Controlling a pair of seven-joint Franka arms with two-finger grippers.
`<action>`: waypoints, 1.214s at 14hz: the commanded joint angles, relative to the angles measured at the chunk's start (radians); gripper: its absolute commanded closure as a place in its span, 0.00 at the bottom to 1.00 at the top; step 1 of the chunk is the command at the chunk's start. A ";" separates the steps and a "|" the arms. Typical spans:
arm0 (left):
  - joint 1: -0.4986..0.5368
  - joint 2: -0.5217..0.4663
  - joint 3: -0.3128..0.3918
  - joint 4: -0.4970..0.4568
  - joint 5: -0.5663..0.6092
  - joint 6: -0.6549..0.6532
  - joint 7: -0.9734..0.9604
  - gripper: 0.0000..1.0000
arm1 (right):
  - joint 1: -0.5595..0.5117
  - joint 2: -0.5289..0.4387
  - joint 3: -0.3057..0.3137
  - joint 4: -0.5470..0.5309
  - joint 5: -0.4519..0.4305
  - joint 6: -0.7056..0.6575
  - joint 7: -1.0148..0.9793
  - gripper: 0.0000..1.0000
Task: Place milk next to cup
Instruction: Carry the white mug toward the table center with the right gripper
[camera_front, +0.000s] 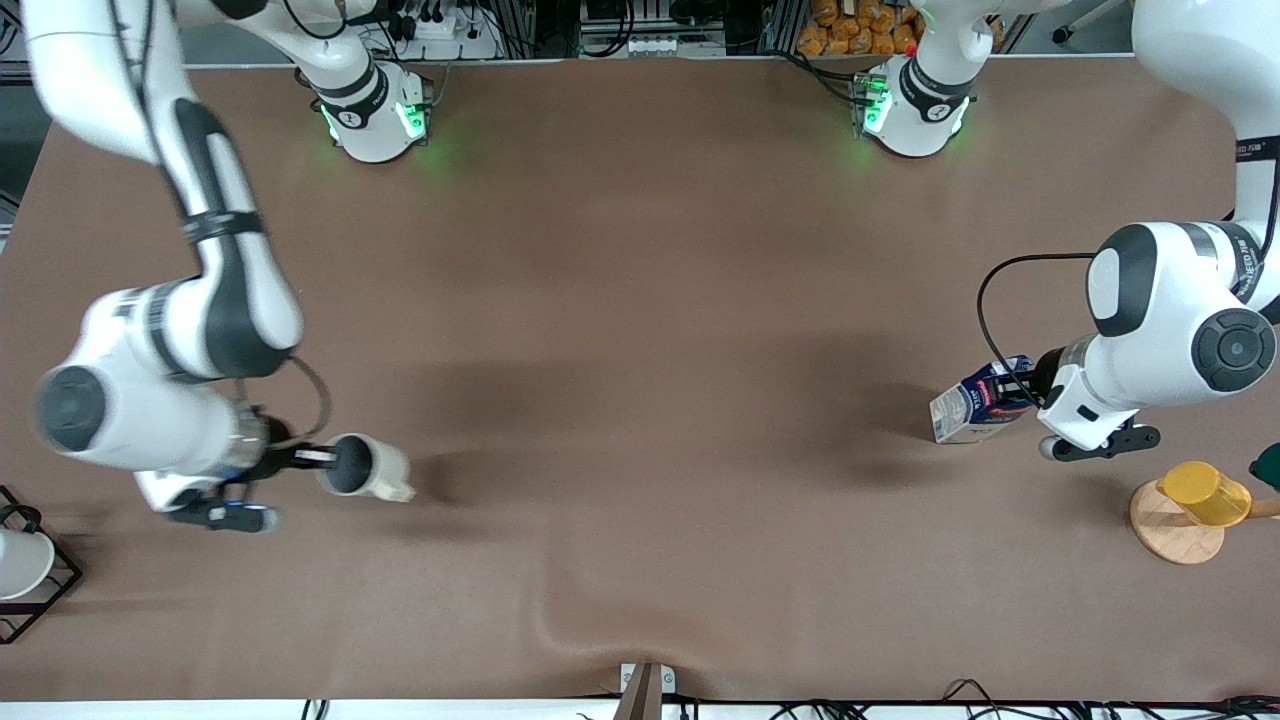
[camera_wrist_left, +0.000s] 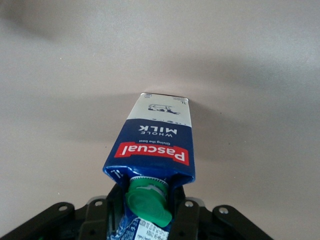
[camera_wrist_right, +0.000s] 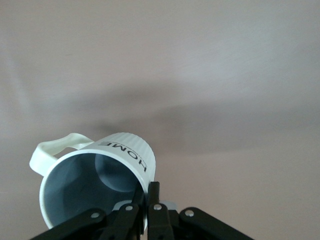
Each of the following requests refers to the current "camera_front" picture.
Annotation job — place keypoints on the yellow plastic cup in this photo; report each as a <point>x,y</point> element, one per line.
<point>1205,492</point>

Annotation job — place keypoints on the brown table mat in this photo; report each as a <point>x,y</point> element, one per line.
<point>640,300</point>

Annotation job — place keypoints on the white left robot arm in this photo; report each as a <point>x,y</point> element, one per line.
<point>1170,320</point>

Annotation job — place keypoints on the dark green cup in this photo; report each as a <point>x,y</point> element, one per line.
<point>1268,466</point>

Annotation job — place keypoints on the white cup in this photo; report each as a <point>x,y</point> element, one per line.
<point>20,565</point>

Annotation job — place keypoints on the white connector block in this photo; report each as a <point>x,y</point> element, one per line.
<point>650,45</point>

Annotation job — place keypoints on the metal bracket with post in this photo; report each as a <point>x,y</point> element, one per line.
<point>646,690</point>

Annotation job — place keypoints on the wooden cup stand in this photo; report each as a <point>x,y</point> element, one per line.
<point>1170,540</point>

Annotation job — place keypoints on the blue milk carton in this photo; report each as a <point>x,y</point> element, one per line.
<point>965,410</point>

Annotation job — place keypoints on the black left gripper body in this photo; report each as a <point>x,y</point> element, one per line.
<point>1047,371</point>

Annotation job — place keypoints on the white power strip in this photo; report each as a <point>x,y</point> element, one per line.
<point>445,35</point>

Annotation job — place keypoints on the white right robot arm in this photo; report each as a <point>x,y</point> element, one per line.
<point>150,350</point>

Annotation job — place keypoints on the grey white mug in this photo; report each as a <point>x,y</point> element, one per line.
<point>375,470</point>

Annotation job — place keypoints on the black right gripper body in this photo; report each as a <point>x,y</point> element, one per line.
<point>275,458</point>

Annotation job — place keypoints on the pile of orange snacks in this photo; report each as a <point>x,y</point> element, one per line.
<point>860,28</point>

